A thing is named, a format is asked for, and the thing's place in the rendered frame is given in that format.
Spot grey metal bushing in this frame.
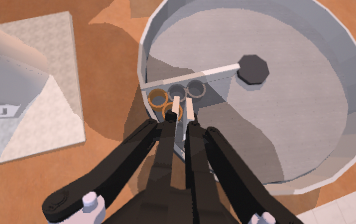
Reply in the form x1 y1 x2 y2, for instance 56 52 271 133
174 121 184 143
167 84 187 106
186 80 206 103

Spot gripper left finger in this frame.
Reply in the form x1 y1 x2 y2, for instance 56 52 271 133
42 96 180 224

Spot bronze bushing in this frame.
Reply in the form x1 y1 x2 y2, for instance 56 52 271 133
162 102 183 121
148 89 168 112

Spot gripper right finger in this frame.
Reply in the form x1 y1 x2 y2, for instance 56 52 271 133
183 98 304 224

